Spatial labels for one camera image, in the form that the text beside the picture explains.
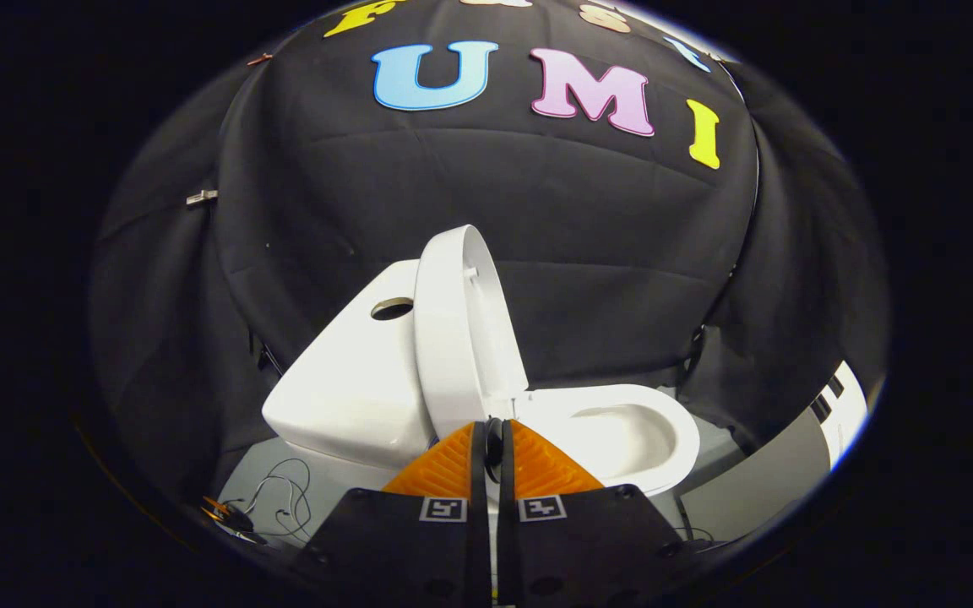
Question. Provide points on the silver clip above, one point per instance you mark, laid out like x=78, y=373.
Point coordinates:
x=201, y=197

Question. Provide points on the white toilet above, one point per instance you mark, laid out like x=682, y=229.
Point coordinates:
x=343, y=388

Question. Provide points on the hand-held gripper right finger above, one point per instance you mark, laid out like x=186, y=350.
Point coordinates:
x=507, y=507

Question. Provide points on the black backdrop cloth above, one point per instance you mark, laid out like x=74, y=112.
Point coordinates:
x=495, y=194

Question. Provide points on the grey cabinet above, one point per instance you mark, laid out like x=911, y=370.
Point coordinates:
x=765, y=485

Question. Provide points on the red clip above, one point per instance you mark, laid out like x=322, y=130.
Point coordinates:
x=260, y=59

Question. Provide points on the white toilet lid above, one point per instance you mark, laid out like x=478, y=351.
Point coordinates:
x=444, y=338

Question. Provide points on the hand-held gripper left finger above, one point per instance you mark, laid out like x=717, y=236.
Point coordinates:
x=478, y=507

